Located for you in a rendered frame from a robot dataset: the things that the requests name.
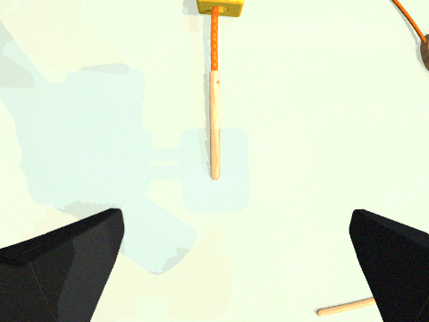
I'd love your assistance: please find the yellow wooden block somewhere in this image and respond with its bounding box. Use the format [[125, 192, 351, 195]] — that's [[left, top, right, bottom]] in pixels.
[[196, 0, 244, 17]]

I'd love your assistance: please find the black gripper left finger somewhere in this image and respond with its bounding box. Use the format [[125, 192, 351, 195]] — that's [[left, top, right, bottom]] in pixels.
[[0, 208, 125, 322]]

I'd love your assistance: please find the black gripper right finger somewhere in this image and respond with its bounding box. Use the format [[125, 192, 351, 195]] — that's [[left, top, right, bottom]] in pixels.
[[349, 208, 429, 322]]

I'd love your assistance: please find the orange round disc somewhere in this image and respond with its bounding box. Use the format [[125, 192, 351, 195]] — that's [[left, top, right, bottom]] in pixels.
[[419, 33, 429, 71]]

